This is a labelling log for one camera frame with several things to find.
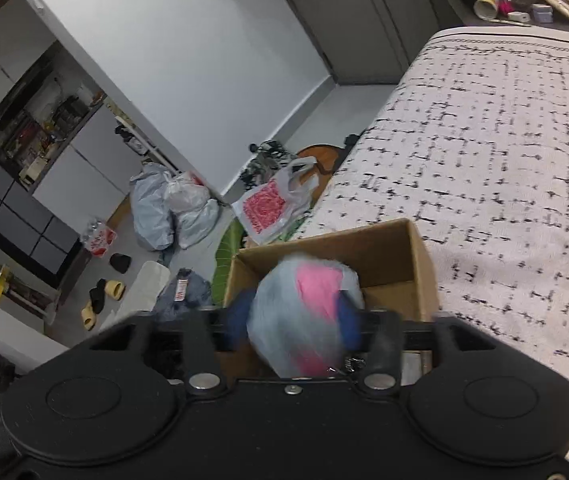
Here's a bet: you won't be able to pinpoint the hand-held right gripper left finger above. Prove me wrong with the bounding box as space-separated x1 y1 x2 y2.
72 287 258 395

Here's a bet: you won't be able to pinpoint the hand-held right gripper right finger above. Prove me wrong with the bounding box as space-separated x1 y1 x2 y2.
337 292 500 393

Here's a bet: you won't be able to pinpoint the brown cardboard box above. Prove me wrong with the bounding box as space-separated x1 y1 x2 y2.
223 218 440 378

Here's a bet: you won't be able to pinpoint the dark tie-dye cloth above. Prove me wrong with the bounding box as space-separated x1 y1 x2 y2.
153 267 214 323

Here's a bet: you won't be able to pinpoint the green leaf floor mat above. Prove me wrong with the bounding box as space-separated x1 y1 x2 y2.
212 219 295 306

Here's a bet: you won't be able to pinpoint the white floor cloth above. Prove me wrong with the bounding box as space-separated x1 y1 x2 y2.
123 260 171 315

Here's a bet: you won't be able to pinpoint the white garbage bag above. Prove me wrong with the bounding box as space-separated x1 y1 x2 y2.
163 171 211 213
175 199 221 249

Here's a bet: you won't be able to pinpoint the white red-print plastic bag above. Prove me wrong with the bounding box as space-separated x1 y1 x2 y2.
232 156 318 246

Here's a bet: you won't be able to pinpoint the yellow and black slipper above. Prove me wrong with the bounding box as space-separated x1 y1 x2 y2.
80 301 101 332
89 279 126 307

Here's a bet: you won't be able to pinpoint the grey garbage bag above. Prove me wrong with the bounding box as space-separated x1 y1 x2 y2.
129 162 175 252

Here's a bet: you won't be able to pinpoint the black and white shoes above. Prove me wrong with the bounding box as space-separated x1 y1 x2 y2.
239 140 290 187

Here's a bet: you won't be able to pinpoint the pack of water bottles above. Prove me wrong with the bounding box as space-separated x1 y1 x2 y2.
80 217 118 257

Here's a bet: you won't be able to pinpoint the brown round floor mat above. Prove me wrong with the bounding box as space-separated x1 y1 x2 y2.
295 144 343 201

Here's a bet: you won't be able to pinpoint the white cabinet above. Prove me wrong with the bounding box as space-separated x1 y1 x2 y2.
32 102 146 228

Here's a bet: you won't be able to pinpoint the white black-checked bed blanket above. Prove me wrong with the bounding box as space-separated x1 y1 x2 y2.
289 26 569 467

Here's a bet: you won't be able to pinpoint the grey door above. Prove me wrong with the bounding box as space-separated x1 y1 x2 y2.
259 0 466 86

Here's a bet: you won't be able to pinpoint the paper cup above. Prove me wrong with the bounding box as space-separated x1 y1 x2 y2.
473 0 504 20

